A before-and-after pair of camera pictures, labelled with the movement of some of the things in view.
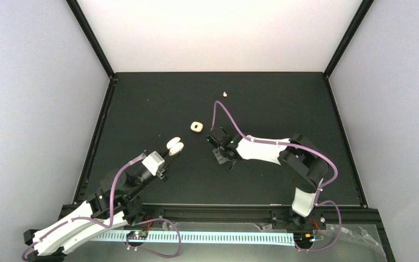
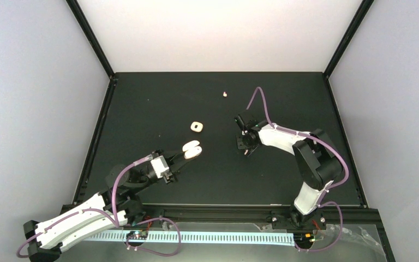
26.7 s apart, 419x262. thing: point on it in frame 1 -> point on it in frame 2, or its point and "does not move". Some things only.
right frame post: x=360 y=14 does not move
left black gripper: x=161 y=172 -> x=169 y=176
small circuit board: x=139 y=234 does not move
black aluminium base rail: x=305 y=215 does not move
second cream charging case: x=196 y=126 does not move
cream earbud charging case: x=174 y=146 -> x=191 y=149
